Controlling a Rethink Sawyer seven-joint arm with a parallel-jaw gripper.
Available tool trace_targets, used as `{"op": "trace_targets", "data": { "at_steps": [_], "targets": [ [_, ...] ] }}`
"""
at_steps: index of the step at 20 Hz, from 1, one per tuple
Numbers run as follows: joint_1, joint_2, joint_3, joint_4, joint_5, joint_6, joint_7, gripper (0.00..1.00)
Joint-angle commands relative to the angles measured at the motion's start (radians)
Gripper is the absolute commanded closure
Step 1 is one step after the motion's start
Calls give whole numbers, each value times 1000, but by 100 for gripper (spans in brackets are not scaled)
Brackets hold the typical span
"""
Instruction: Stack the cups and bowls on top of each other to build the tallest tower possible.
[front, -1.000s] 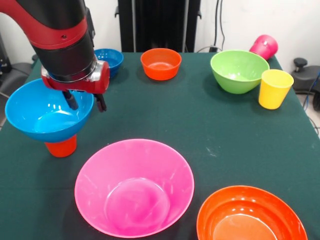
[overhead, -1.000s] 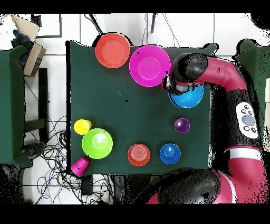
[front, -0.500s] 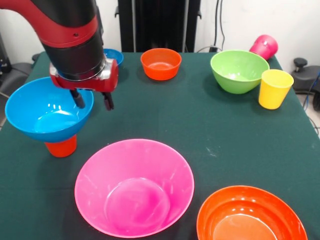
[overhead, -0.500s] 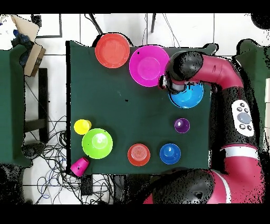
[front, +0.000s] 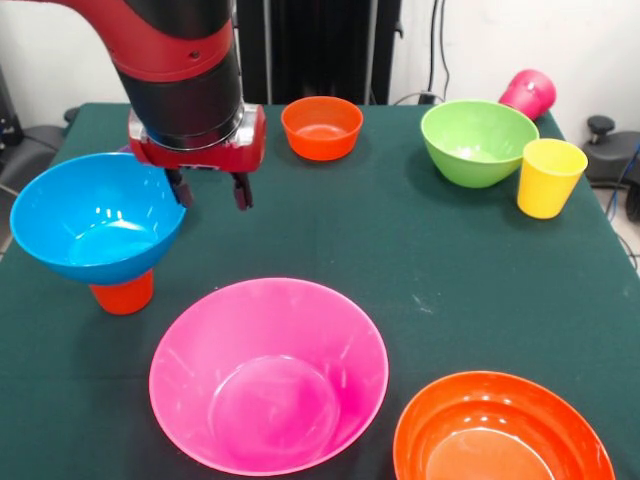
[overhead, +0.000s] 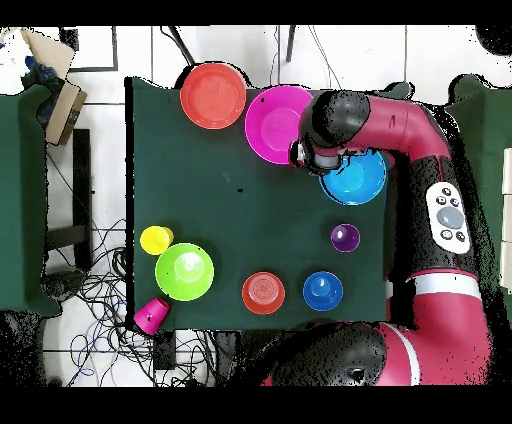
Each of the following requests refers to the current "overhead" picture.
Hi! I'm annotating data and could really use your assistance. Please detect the large pink bowl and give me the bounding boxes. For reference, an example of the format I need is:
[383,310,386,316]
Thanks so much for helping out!
[244,84,316,166]

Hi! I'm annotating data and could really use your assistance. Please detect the green bowl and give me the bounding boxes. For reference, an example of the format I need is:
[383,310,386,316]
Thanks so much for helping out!
[154,242,216,302]

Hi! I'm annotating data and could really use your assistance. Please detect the small dark blue bowl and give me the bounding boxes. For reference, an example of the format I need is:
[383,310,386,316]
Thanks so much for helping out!
[302,271,344,312]

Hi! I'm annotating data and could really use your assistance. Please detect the light blue bowl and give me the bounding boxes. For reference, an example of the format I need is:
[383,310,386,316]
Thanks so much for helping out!
[318,149,388,207]

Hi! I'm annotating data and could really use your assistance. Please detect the large shallow orange bowl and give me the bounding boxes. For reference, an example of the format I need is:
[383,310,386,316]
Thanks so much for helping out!
[179,62,248,131]

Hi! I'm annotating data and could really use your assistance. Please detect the dark green table cloth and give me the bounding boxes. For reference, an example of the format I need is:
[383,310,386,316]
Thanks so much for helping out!
[124,75,416,333]

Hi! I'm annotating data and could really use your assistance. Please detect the small orange bowl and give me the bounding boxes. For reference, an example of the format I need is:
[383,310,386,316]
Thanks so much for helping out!
[241,271,287,316]

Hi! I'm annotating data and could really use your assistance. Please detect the purple cup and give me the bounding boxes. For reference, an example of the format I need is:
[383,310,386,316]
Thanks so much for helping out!
[330,223,361,254]

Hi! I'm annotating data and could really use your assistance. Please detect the yellow cup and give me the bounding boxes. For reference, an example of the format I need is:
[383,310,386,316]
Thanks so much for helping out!
[139,225,176,256]

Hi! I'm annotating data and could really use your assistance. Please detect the pink cup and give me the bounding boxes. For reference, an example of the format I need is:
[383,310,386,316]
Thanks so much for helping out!
[132,296,171,336]

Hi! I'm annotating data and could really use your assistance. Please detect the brown cardboard box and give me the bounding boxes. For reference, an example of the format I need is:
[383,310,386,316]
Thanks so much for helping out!
[44,79,88,146]

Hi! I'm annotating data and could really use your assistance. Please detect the green cloth covered table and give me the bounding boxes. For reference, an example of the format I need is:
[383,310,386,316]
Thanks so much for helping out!
[444,73,512,321]
[0,84,62,319]

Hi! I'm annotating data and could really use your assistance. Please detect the white boxes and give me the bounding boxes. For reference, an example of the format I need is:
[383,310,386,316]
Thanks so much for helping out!
[500,146,512,296]

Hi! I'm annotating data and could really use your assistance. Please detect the beige board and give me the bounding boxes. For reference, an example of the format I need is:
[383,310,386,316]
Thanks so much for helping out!
[19,26,77,81]

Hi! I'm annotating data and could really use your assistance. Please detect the tangle of black cables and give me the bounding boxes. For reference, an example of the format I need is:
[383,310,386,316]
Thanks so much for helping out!
[45,215,219,387]

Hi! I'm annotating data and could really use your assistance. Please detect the black stool frame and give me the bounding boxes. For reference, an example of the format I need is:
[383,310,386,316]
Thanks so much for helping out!
[45,128,94,274]

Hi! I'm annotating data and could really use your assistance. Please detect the black camera tripod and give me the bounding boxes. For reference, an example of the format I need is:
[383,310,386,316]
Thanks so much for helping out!
[159,25,298,67]

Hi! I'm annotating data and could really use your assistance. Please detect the black pedestal leg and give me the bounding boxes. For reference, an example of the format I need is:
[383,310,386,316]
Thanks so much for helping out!
[39,270,86,303]

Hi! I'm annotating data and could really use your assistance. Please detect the black floor frame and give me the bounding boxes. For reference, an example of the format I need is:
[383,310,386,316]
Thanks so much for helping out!
[58,25,120,74]

